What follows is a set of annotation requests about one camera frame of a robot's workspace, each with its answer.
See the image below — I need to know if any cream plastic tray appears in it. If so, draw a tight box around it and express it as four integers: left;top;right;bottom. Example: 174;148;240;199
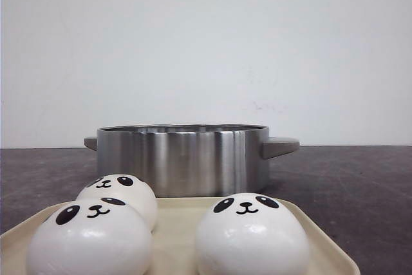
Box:
1;197;360;274

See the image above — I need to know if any stainless steel pot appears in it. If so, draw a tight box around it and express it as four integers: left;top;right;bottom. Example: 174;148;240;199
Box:
84;124;299;197

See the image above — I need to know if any panda bun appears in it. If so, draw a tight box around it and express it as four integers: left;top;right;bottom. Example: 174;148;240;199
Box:
195;193;310;274
77;174;158;231
26;197;153;274

